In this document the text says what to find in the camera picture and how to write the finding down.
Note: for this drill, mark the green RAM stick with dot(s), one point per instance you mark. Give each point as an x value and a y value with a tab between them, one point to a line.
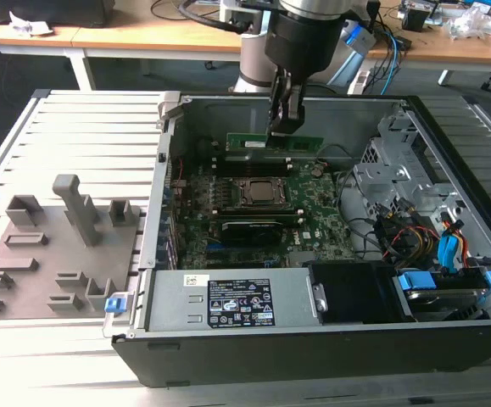
304	144

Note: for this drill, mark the silver CPU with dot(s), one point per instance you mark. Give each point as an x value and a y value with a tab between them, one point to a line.
266	191

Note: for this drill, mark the tall black box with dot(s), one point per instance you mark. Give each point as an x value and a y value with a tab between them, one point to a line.
373	15

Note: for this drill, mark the small black device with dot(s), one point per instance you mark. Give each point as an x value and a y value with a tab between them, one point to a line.
416	17

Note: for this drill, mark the grey power supply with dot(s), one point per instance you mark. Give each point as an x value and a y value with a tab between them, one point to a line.
173	305

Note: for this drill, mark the black open PC case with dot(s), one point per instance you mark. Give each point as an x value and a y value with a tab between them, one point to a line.
270	356

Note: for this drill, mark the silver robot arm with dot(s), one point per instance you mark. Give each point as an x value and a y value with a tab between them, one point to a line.
253	59

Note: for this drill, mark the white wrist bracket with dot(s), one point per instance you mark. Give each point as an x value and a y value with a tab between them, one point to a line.
241	12

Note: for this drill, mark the hard disk in blue carrier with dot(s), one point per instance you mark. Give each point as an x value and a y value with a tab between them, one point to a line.
440	297

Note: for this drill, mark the black graphics card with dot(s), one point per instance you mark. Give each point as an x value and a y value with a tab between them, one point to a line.
251	233

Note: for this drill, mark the silver drive cage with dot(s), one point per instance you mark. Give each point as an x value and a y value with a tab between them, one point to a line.
381	178

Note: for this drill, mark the grey parts rack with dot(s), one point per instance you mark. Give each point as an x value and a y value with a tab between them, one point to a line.
50	250

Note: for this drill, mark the white crumpled paper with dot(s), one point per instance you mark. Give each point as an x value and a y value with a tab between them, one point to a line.
29	25

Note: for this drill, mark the green motherboard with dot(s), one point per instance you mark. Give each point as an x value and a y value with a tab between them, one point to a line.
321	203

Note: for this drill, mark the white power strip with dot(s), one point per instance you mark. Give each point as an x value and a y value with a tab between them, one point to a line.
358	82

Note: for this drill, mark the clear crumpled plastic bag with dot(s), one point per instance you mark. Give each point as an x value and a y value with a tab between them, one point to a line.
470	23

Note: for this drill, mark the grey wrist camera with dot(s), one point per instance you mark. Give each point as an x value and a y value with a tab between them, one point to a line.
361	40

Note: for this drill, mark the silver coin battery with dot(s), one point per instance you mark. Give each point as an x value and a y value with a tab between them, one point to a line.
317	172

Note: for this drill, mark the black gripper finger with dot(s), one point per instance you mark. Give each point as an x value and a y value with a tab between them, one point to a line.
297	110
280	102

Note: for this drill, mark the blue case latch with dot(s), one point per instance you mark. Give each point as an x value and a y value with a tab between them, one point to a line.
115	306

